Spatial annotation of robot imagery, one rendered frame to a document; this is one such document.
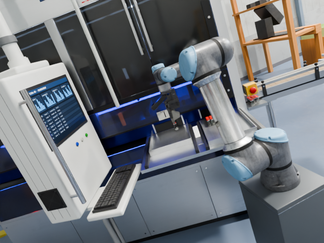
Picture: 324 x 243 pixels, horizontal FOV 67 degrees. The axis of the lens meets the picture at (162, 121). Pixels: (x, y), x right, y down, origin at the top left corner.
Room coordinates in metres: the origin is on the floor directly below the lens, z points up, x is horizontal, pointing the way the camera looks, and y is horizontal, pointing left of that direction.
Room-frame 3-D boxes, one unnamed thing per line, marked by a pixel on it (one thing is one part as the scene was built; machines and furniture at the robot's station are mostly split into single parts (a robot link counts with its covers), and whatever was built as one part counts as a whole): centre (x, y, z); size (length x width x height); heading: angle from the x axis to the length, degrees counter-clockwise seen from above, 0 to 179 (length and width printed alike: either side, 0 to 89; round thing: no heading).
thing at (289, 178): (0.84, -0.38, 0.84); 0.15 x 0.15 x 0.10
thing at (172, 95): (1.40, -0.09, 1.14); 0.09 x 0.08 x 0.12; 83
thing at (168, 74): (1.31, -0.13, 1.30); 0.11 x 0.11 x 0.08; 16
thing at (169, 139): (1.47, -0.02, 0.90); 0.34 x 0.26 x 0.04; 173
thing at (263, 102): (1.55, -0.64, 0.87); 0.14 x 0.13 x 0.02; 173
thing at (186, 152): (1.38, -0.18, 0.87); 0.70 x 0.48 x 0.02; 83
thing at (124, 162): (1.62, 0.49, 0.73); 1.98 x 0.01 x 0.25; 83
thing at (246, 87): (1.51, -0.62, 1.00); 0.08 x 0.07 x 0.07; 173
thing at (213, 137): (1.31, -0.34, 0.90); 0.34 x 0.26 x 0.04; 173
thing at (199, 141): (1.31, -0.17, 0.91); 0.14 x 0.03 x 0.06; 174
